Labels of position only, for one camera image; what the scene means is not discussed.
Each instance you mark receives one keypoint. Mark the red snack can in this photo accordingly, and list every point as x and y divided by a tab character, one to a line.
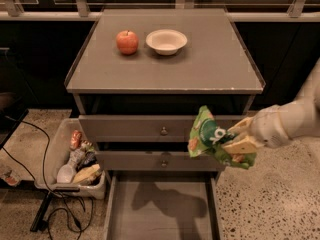
75	139

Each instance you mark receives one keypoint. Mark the white railing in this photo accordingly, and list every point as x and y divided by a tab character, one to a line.
50	15

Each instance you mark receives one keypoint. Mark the black stand leg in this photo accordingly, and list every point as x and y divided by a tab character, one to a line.
39	223

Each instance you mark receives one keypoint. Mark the red apple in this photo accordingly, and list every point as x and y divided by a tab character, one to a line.
127	42

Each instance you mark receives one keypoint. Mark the grey bottom drawer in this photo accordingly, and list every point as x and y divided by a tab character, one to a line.
163	206

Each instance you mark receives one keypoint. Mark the grey middle drawer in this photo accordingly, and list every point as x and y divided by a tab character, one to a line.
156	161

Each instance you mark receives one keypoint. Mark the grey top drawer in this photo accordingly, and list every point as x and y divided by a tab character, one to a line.
137	128

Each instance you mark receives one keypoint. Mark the clear plastic bin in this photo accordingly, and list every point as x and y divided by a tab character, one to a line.
56	156

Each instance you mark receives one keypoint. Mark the grey drawer cabinet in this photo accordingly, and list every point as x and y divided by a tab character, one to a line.
212	69

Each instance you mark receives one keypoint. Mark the yellow snack bag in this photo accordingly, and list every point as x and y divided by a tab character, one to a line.
87	175

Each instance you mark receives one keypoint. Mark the grey drawer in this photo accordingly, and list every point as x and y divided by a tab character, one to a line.
163	206
156	161
137	128

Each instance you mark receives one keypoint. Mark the red white floor wrapper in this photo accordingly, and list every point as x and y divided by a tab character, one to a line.
11	178

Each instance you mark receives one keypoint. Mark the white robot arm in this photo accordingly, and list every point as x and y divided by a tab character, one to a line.
301	117

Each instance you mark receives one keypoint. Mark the white paper bowl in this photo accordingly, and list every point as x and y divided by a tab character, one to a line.
166	42

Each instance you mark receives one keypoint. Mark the dark snack packet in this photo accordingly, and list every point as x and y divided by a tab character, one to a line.
89	160

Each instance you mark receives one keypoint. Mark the white plastic bottle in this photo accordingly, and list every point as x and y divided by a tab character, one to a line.
67	172

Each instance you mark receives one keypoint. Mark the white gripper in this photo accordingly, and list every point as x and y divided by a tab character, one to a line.
269	126

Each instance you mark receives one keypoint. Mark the green rice chip bag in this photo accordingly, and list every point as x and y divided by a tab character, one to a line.
207	137

